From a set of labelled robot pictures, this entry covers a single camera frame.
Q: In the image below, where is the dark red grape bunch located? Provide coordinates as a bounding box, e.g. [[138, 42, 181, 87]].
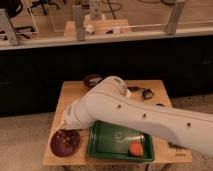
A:
[[58, 132, 76, 146]]

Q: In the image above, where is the black small container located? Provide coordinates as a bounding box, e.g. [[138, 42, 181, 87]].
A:
[[142, 89, 154, 99]]

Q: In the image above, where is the black office chair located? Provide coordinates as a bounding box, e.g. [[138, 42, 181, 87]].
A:
[[0, 0, 23, 18]]

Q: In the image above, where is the green plastic tray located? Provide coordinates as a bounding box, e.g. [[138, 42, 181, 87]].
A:
[[87, 121, 155, 162]]

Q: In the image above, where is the blue grey sponge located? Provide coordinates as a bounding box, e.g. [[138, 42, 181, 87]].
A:
[[168, 142, 185, 149]]

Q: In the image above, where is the grey metal post right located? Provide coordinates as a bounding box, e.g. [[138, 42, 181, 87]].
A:
[[165, 0, 185, 35]]

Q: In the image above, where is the grey metal post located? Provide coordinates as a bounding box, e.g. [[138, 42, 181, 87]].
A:
[[72, 5, 85, 41], [165, 0, 185, 35], [0, 9, 19, 46]]

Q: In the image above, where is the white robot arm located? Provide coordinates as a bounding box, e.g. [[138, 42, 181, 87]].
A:
[[63, 76, 213, 156]]

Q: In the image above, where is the grey metal post middle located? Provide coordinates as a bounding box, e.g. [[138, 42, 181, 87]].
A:
[[72, 5, 85, 41]]

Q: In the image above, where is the dark red small bowl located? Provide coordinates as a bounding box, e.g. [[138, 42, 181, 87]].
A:
[[83, 74, 103, 88]]

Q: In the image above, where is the orange carrot piece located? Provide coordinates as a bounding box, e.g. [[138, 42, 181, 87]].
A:
[[129, 142, 143, 157]]

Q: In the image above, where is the purple bowl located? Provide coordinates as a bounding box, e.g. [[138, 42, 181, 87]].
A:
[[50, 129, 80, 157]]

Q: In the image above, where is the grey metal post left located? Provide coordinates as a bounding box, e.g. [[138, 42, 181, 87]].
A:
[[0, 9, 19, 46]]

